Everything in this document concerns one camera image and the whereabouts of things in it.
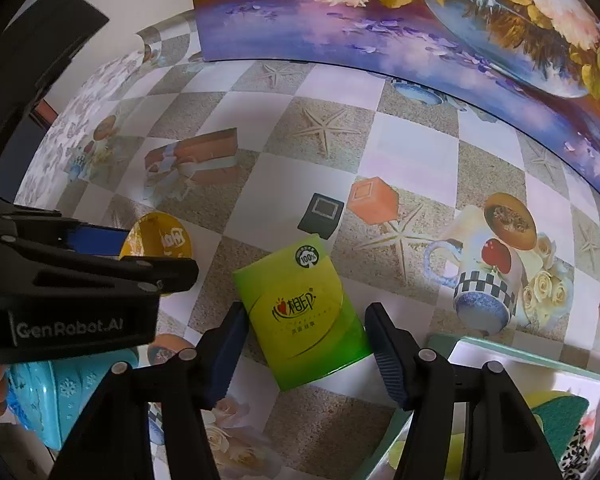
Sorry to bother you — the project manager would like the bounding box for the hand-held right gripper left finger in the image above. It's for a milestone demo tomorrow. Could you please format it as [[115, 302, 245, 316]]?
[[47, 301, 251, 480]]

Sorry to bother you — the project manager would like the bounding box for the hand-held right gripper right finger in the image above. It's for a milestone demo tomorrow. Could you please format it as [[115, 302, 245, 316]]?
[[364, 302, 563, 480]]

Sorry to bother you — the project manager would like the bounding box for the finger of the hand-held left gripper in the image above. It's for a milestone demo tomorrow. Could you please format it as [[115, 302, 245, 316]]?
[[10, 237, 199, 301], [0, 211, 131, 261]]

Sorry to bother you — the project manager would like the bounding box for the yellow lidded snack cup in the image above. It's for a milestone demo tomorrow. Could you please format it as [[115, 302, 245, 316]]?
[[119, 212, 193, 297]]

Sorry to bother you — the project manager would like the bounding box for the green tissue pack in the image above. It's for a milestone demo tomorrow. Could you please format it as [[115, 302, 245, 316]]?
[[231, 240, 373, 392]]

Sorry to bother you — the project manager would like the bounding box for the white tray with green rim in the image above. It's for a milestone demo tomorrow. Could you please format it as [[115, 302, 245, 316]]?
[[365, 332, 600, 480]]

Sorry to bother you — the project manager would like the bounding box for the yellow green sponge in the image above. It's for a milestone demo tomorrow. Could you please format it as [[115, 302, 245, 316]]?
[[522, 390, 591, 466]]

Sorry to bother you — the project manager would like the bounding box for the teal plastic box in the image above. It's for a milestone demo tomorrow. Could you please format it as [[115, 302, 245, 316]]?
[[5, 347, 141, 451]]

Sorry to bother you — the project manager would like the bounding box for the grey leaf pattern tablecloth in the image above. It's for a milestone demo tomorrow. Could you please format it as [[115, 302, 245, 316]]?
[[15, 52, 151, 206]]

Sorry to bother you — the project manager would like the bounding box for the flower painting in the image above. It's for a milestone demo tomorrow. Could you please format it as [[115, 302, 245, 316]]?
[[187, 0, 600, 181]]

